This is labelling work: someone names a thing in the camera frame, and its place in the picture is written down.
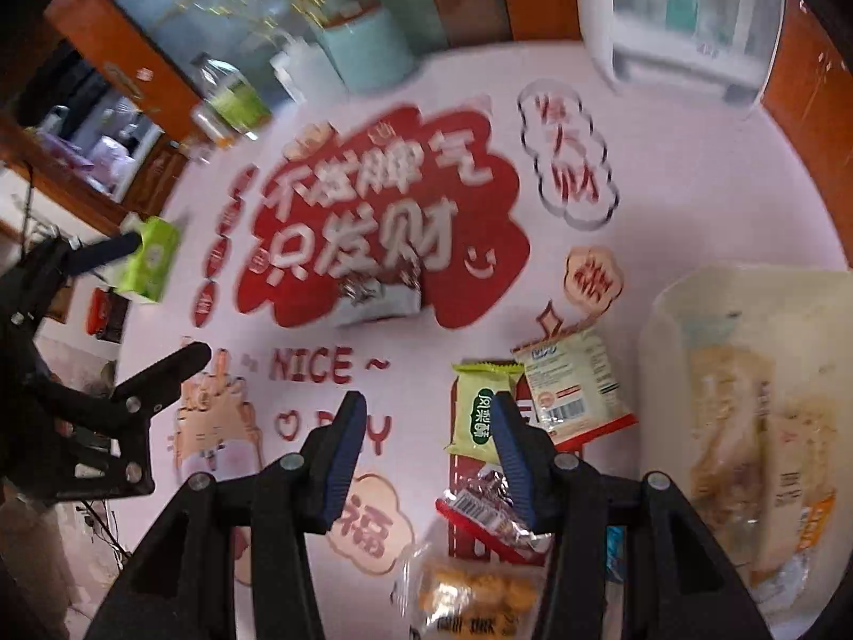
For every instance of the red plastic item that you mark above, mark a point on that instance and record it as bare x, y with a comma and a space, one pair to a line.
105, 312

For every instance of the black white snack packet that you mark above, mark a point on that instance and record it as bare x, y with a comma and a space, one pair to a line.
380, 297

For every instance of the large clear pastry packet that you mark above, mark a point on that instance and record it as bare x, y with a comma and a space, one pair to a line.
723, 440

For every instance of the red foil snack packet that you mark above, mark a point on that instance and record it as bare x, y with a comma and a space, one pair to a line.
486, 513

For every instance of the clear packet of fried snacks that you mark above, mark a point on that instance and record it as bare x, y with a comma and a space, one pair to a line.
466, 590

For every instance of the white countertop sterilizer appliance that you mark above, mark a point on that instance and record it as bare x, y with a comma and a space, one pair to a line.
680, 20

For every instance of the white plastic bin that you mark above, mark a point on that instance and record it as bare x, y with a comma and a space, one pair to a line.
733, 320

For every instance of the green tissue box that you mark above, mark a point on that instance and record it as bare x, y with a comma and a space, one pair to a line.
148, 258

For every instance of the printed pink tablecloth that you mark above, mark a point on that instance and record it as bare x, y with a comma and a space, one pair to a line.
433, 213

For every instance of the white red barcode packet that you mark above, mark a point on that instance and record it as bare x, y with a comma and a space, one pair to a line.
580, 386

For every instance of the mint canister with brown lid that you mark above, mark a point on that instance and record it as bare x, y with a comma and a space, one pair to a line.
363, 46

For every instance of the small blue snack packet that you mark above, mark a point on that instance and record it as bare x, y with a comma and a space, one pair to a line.
613, 546

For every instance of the green snack packet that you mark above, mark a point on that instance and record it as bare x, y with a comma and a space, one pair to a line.
476, 413

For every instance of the green label glass bottle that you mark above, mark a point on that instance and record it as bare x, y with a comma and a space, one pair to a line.
230, 97

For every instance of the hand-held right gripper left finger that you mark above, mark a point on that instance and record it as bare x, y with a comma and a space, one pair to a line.
341, 460

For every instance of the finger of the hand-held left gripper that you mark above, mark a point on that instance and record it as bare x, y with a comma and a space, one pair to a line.
106, 250
166, 366

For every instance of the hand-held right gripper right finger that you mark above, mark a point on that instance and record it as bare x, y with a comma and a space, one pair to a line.
516, 463

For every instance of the white plastic bottle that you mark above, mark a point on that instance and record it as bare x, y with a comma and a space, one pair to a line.
300, 70

